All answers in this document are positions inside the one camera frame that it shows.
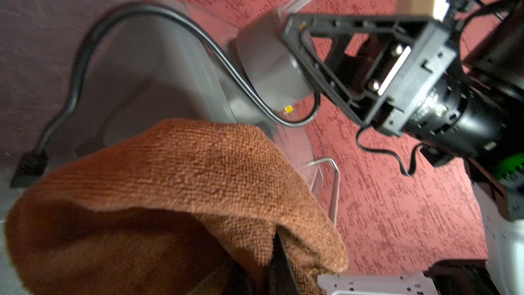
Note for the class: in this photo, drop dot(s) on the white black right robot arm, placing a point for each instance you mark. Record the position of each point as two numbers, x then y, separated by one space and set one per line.
458 90

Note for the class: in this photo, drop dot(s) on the brown microfibre cloth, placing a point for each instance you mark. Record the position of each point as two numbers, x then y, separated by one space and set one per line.
166 211

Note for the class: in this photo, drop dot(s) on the grey steel coffee machine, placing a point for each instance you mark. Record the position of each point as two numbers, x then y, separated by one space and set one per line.
153 70

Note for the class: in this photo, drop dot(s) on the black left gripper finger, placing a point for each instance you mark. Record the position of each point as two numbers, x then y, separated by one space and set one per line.
280 276

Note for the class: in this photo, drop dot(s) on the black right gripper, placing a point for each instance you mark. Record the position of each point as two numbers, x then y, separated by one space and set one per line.
340 54

